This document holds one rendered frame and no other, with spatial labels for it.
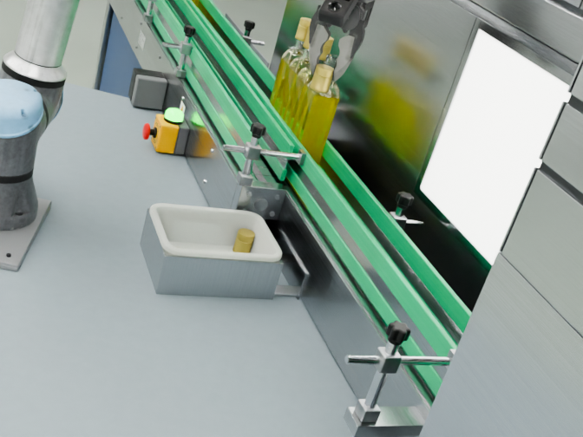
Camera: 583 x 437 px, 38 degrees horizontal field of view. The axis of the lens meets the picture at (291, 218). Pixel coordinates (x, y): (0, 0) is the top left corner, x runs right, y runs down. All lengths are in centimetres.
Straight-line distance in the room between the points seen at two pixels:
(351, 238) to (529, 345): 73
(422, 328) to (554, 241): 53
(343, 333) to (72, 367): 44
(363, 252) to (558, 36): 45
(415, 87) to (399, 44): 12
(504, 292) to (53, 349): 75
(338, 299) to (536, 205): 72
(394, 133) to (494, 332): 93
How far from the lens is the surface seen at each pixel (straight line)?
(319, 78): 157
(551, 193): 78
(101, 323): 141
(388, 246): 152
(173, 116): 203
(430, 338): 125
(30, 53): 163
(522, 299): 80
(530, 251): 79
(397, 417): 122
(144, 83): 227
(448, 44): 159
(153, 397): 129
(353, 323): 141
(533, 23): 142
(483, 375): 84
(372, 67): 183
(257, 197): 168
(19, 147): 154
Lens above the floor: 156
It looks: 25 degrees down
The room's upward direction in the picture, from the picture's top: 17 degrees clockwise
